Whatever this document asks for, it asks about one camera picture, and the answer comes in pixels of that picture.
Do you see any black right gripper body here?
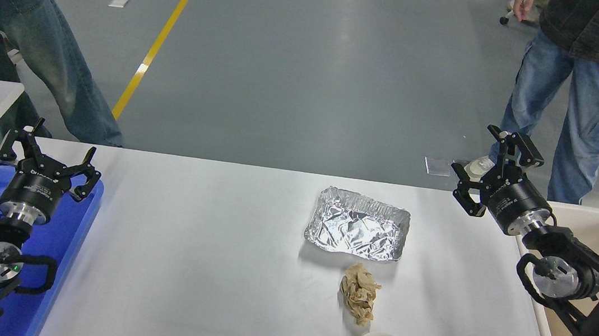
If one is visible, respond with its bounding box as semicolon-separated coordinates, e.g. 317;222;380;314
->
481;175;553;237

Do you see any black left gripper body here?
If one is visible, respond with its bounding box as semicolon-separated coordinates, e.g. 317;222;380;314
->
0;160;73;214

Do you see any crinkled foil tray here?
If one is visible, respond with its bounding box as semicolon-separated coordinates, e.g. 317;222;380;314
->
301;184;414;265

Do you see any tan paper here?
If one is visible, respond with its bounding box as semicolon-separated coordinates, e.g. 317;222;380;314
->
335;261;384;328

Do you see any person's hand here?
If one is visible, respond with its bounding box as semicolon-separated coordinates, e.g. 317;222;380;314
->
511;0;538;22

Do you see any blue plastic tray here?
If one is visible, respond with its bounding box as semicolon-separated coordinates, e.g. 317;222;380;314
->
0;164;106;336

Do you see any white swivel chair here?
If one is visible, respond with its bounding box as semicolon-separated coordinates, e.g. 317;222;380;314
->
0;31;27;67

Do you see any yellow floor tape line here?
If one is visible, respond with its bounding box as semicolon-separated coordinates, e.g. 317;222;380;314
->
111;0;211;129

